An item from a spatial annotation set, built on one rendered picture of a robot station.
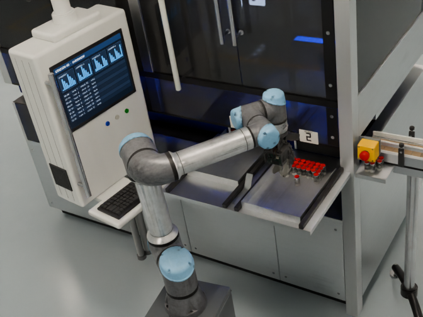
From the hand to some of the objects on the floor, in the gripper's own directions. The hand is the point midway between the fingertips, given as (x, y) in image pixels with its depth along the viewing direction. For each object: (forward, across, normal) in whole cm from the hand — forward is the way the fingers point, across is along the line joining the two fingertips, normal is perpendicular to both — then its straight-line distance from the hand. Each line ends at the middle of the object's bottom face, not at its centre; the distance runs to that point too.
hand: (284, 172), depth 243 cm
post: (+110, +10, +39) cm, 117 cm away
